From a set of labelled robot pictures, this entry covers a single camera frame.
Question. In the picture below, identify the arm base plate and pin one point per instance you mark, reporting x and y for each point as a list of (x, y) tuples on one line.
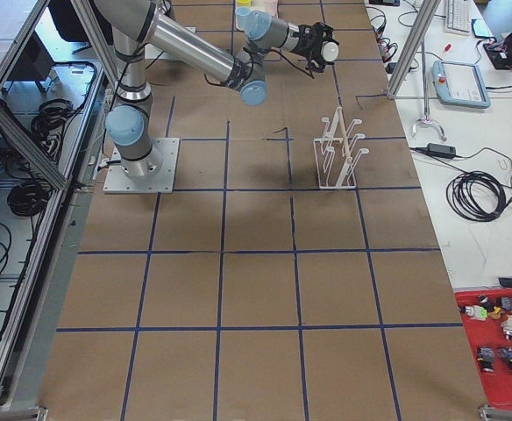
[(154, 174)]

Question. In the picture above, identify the black power adapter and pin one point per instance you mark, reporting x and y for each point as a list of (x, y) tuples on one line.
[(441, 151)]

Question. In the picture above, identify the white keyboard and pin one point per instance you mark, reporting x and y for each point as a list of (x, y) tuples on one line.
[(457, 17)]

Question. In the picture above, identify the aluminium frame post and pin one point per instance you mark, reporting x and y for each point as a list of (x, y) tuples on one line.
[(408, 52)]

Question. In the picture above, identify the teach pendant tablet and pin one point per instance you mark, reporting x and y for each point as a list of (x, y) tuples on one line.
[(460, 84)]

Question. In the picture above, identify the white ikea cup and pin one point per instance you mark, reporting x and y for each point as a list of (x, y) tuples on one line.
[(329, 51)]

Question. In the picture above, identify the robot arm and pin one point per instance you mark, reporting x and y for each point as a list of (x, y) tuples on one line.
[(138, 23)]

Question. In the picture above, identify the red parts tray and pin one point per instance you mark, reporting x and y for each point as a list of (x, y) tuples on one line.
[(487, 318)]

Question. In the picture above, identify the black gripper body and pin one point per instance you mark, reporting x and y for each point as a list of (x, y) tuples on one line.
[(305, 42)]

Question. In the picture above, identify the pink ikea cup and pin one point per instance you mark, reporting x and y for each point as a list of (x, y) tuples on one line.
[(271, 7)]

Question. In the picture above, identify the white wire cup rack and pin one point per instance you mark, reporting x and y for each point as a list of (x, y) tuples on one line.
[(336, 153)]

